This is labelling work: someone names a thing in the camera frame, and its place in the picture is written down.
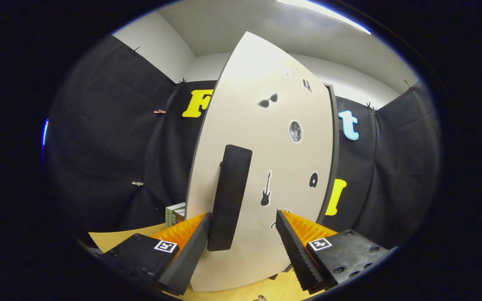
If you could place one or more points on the ceiling light strip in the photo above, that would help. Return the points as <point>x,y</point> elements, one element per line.
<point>329,12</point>

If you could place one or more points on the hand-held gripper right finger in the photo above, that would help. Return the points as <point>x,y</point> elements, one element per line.
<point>297,255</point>

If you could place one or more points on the grey cabinet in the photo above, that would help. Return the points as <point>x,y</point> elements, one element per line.
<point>336,146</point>

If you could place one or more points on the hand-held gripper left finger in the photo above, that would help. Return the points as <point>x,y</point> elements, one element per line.
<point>193,251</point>

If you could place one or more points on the green book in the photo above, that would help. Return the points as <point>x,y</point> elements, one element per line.
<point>168,215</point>

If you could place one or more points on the beige cabinet door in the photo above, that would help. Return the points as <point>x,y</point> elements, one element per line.
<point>245,83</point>

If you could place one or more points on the black backdrop cloth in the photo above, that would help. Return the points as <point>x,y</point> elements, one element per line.
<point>98,146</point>

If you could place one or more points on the black clip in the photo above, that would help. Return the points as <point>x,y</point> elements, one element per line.
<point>370,106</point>
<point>134,50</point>
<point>408,85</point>
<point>181,81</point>

